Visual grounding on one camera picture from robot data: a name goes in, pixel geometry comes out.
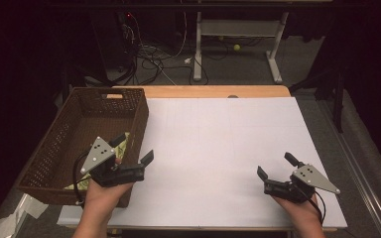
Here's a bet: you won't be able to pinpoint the white board mat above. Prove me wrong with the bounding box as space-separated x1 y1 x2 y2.
57 96 348 229

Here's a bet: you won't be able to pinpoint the brown wicker basket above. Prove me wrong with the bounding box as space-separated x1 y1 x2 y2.
16 86 150 208

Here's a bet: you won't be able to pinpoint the hand-held gripper black cable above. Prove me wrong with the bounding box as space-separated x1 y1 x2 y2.
71 149 92 208
306 189 327 226

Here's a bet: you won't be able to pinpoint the left hand-held gripper black cable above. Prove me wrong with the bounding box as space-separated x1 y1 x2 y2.
71 149 92 208

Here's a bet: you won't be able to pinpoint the person's left hand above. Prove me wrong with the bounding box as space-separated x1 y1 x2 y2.
83 179 135 214

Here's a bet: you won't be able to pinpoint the white paper sheets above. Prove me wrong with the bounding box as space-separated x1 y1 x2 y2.
0 192 50 238

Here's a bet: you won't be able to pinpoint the green printed baby romper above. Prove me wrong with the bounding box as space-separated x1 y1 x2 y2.
63 132 132 191

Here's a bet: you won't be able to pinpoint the person's right hand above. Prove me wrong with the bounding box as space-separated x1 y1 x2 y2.
272 193 324 230

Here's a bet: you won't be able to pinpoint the white floor cable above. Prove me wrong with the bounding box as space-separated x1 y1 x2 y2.
130 13 189 86

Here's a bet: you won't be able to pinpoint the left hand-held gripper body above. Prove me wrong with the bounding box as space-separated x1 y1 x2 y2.
79 136 146 188

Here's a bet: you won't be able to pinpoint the tangle of black floor cables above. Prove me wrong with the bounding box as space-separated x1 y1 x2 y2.
118 31 210 87

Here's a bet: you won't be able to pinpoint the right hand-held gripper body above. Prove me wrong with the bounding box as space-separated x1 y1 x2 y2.
263 164 341 203

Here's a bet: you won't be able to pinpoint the white metal desk frame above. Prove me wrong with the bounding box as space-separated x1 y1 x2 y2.
192 11 291 84

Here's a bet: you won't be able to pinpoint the right hand-held gripper black cable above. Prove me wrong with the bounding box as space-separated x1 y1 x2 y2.
306 189 327 226

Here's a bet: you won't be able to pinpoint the dark equipment with red light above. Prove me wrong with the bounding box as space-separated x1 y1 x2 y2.
90 11 137 72

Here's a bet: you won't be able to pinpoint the black metal stand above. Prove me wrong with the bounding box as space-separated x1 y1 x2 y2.
61 62 110 100
289 60 348 134

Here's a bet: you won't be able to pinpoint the grey floor rail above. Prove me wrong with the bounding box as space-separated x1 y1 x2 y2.
316 98 381 238

